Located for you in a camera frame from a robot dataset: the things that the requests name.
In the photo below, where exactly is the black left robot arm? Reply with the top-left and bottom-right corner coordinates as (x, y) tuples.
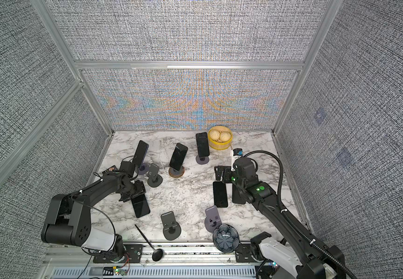
(41, 162), (150, 263)

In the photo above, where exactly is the yellow steamer basket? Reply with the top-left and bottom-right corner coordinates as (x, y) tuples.
(208, 126), (233, 150)

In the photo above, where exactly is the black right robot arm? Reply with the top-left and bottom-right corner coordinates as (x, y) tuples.
(214, 157), (348, 279)

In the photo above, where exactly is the cracked black phone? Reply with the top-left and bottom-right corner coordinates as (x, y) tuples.
(170, 143), (188, 171)

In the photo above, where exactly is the dark grey front stand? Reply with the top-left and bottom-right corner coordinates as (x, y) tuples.
(161, 211), (182, 241)

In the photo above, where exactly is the purple-edged black phone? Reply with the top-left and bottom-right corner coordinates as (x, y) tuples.
(196, 132), (210, 158)

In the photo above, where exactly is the right bun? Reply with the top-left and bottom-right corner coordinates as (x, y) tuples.
(219, 131), (232, 143)

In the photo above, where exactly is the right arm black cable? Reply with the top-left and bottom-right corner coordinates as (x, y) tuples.
(243, 149), (359, 279)

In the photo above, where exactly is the wooden base phone stand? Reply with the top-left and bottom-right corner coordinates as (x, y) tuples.
(168, 166), (185, 178)

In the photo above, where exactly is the left bun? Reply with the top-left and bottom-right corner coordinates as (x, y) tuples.
(209, 130), (221, 141)

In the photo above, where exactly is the bun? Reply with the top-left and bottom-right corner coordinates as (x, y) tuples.
(219, 131), (232, 143)
(209, 130), (221, 141)

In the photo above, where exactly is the black ladle spoon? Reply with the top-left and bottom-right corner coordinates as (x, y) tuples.
(135, 224), (164, 262)

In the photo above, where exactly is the aluminium front rail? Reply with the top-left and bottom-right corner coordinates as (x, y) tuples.
(44, 240), (338, 279)

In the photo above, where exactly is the blue-edged phone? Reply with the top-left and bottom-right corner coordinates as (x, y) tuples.
(132, 140), (149, 168)

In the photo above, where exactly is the teal-edged black phone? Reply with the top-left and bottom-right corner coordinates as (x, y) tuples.
(131, 194), (150, 218)

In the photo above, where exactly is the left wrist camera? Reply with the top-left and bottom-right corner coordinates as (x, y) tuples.
(103, 165), (118, 175)

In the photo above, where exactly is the purple front phone stand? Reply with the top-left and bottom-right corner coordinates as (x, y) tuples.
(204, 205), (222, 233)

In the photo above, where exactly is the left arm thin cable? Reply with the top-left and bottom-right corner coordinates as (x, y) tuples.
(79, 203), (118, 255)

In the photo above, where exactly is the purple-grey back stand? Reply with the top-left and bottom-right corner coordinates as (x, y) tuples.
(196, 155), (210, 165)

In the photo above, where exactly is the dark grey round stand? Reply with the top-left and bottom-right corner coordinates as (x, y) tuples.
(147, 163), (163, 188)

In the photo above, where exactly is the dark flower-shaped bowl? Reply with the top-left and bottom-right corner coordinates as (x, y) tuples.
(213, 224), (240, 253)

